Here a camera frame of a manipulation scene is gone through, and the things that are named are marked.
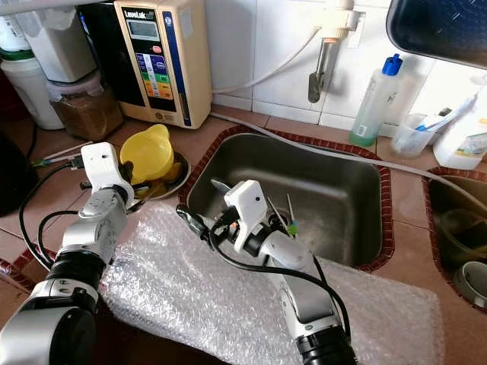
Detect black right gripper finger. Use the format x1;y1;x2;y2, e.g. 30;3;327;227
176;204;211;244

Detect yellow plastic cup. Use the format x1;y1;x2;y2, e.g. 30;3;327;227
119;124;174;186

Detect shiny steel bowl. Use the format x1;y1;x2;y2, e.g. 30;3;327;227
126;151;191;202

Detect clear jar brown contents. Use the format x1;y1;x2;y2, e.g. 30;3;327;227
47;71;123;141

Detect black glossy kettle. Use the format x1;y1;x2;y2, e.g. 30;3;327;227
0;133;39;217

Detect clear bubble wrap sheet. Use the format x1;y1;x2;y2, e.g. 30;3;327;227
99;202;446;365

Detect white filter canister green band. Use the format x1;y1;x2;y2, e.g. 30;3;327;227
0;0;63;132

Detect beige water ionizer machine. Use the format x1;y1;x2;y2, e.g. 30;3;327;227
78;0;212;130

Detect white plastic jug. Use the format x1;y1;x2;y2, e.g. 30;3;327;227
23;0;98;84

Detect grey metal water spout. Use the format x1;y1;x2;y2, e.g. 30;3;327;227
307;30;337;104

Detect clear soap bottle blue cap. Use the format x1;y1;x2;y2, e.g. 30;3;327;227
349;53;404;148

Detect clear plastic measuring cup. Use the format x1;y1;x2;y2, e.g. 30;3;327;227
394;113;446;159

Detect steel sink basin with dishes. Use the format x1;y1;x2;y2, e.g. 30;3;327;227
422;173;487;314

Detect white tap fitting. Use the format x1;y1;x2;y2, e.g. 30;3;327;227
320;0;364;43

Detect clear glass bowl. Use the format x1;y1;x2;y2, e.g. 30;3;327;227
435;207;487;263

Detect blue white toothbrush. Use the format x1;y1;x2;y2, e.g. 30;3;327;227
419;106;465;134

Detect white plastic bottle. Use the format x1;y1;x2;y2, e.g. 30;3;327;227
432;75;487;170

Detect black frying pan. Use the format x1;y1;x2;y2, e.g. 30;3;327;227
387;0;487;71

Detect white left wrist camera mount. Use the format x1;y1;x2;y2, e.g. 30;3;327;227
81;142;136;205

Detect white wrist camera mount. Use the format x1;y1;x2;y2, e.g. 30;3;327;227
224;179;269;256
81;142;136;205

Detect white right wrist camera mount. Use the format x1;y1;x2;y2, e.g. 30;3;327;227
224;179;269;256

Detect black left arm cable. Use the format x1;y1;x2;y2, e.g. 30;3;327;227
18;156;84;273

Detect thin white hose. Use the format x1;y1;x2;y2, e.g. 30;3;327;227
212;29;328;96

